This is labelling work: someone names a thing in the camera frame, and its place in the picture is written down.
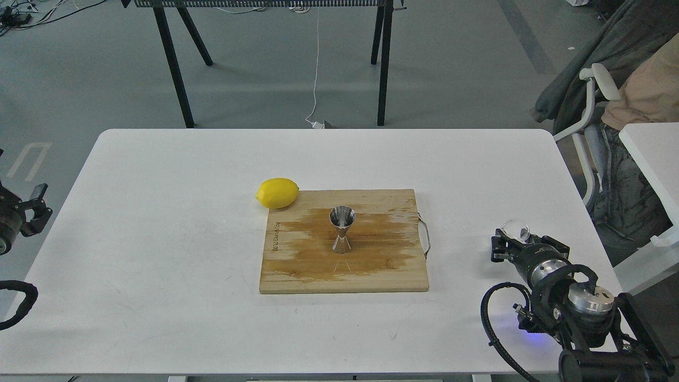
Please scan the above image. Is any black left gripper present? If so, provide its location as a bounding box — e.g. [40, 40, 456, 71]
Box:
[1, 183, 53, 255]

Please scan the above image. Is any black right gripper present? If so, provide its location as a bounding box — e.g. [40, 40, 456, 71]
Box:
[490, 228, 571, 287]

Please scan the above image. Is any small clear glass cup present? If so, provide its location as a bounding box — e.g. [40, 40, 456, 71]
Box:
[500, 218, 532, 242]

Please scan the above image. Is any steel double jigger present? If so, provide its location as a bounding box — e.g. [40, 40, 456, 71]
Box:
[329, 205, 355, 254]

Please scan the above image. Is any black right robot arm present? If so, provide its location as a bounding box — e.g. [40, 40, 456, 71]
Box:
[480, 228, 676, 381]

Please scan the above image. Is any wooden cutting board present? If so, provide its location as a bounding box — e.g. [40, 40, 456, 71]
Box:
[259, 189, 429, 294]

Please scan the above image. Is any white office chair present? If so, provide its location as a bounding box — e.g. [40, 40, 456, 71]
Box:
[554, 63, 621, 206]

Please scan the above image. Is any seated person in beige shirt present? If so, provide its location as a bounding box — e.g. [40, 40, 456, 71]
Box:
[602, 34, 678, 131]

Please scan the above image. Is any yellow lemon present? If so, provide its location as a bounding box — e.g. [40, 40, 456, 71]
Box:
[255, 177, 299, 210]

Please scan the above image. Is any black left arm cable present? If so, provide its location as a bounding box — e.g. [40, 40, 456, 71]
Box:
[0, 280, 39, 332]

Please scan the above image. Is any floor cable bundle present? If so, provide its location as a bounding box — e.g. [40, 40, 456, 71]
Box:
[0, 0, 109, 38]

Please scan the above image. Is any white power cable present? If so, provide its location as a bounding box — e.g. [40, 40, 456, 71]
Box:
[304, 8, 325, 129]

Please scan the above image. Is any black metal frame table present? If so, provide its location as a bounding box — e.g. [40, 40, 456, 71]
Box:
[120, 1, 406, 128]

